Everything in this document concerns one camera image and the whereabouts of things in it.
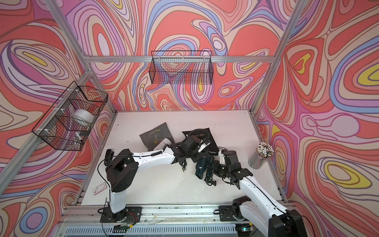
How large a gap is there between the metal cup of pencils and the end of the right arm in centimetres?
18

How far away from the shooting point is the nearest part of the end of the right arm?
60 cm

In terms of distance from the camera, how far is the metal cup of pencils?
78 cm
